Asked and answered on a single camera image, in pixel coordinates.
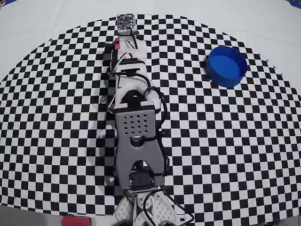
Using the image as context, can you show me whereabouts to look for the red flat object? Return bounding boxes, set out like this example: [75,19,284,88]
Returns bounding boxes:
[61,216,92,226]

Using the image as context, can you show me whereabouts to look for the wrist camera board with mount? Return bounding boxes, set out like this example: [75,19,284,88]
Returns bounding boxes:
[117,13,137,40]

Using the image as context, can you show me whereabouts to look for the checkered white paper sheet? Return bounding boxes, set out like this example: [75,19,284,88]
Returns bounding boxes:
[0,0,301,223]

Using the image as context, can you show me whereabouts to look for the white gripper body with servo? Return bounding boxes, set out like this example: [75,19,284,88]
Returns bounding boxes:
[109,50,148,77]

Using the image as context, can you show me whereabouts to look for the white fixed gripper jaw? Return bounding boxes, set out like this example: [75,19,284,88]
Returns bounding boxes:
[131,40,148,59]

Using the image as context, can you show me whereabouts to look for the blue round box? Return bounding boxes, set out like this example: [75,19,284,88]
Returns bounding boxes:
[204,46,248,88]

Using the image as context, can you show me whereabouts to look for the white red servo wire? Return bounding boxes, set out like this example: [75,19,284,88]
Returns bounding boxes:
[107,53,134,115]

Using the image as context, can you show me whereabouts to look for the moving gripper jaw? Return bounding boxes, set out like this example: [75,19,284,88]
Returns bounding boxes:
[103,39,121,71]

